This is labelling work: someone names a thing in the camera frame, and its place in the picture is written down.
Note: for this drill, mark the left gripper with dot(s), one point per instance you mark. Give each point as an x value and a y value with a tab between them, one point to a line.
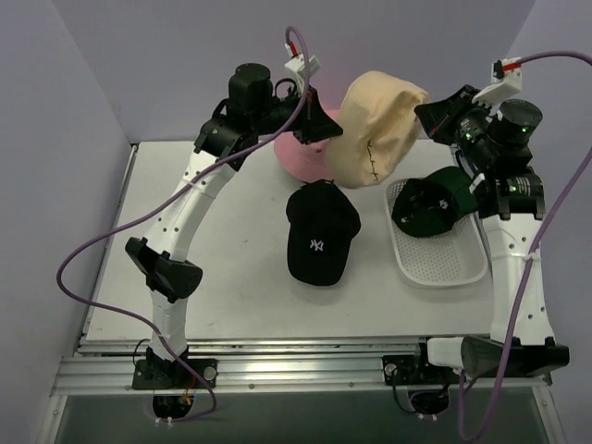
308	117

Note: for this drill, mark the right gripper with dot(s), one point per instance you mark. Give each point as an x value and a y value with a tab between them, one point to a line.
450	120

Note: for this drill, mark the pink bucket hat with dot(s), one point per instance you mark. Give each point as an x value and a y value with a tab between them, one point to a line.
306	163

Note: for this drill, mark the beige bucket hat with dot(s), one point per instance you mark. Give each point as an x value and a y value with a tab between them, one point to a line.
379	129

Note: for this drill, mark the black baseball cap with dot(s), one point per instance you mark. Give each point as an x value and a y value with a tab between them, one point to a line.
323	223

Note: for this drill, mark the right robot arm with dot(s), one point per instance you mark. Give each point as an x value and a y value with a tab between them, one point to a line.
493	140

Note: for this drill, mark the green baseball cap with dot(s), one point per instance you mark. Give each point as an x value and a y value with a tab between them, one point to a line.
431	206

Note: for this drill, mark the white perforated tray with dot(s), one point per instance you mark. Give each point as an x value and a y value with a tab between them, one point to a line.
456	258

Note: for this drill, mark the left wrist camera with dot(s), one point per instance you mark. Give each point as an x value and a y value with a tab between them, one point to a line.
295	67

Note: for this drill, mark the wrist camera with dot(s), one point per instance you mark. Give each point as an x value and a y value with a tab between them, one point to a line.
295	67
506	81

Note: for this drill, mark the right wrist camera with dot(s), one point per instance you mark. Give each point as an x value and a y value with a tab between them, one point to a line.
506	81

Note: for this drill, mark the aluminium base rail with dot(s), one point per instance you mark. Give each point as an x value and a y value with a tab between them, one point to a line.
101	368

